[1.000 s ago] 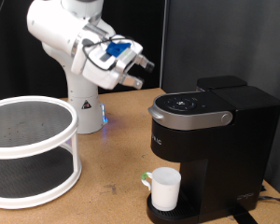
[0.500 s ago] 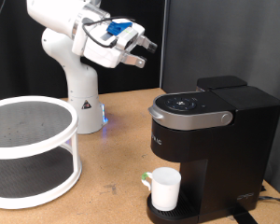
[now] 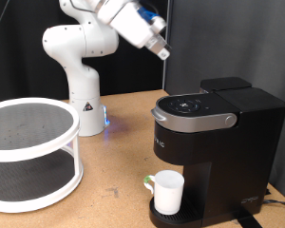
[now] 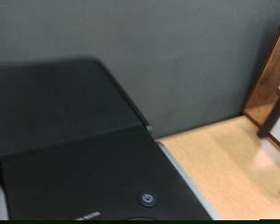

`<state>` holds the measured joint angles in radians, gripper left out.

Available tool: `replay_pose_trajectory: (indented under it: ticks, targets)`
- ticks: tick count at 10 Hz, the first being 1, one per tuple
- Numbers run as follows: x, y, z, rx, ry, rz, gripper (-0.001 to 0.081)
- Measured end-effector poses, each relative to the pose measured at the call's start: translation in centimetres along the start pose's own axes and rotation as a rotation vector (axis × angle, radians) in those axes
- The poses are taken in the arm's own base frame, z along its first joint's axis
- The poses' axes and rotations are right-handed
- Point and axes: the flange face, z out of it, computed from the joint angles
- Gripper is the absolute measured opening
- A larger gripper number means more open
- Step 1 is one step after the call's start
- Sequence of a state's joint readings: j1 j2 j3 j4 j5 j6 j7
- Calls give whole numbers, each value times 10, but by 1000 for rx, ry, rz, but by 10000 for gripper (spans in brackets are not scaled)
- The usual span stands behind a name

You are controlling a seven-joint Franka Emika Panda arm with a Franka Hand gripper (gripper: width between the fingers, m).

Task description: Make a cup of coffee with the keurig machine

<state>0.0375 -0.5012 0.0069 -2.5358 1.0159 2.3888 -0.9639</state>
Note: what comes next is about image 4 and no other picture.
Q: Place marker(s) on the brown wooden shelf unit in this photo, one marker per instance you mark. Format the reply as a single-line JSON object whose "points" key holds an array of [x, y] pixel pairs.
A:
{"points": [[273, 84]]}

